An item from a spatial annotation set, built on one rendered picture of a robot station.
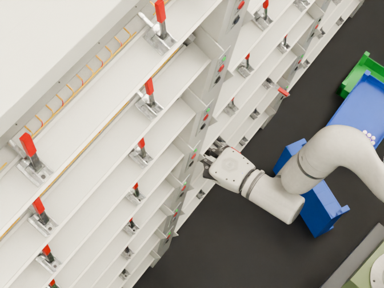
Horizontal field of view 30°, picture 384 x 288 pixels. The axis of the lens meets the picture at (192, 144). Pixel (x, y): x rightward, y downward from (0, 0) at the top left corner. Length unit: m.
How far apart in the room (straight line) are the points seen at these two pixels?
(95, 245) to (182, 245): 1.02
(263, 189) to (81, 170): 0.84
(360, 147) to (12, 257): 0.80
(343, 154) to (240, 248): 1.04
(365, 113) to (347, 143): 1.28
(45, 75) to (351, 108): 2.22
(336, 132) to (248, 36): 0.29
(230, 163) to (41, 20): 1.27
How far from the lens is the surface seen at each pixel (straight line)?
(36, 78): 0.73
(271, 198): 1.91
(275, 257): 2.59
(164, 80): 1.25
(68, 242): 1.34
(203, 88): 1.39
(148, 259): 2.39
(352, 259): 2.36
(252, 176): 1.93
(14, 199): 0.94
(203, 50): 1.30
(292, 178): 1.76
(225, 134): 2.14
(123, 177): 1.39
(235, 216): 2.61
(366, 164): 1.59
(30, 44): 0.75
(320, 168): 1.66
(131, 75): 1.02
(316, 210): 2.54
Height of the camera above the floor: 2.39
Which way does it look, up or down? 63 degrees down
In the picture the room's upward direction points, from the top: 17 degrees clockwise
